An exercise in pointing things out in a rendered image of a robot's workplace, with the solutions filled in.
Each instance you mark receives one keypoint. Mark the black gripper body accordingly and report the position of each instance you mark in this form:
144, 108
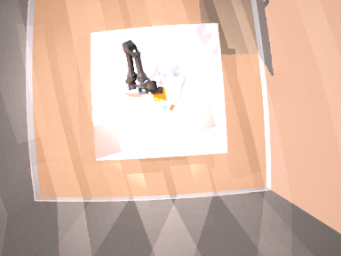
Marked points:
159, 90

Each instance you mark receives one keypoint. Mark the orange flat square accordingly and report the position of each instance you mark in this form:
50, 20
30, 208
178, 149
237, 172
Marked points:
158, 97

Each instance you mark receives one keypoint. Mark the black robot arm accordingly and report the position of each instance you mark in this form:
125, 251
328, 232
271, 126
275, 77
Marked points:
145, 83

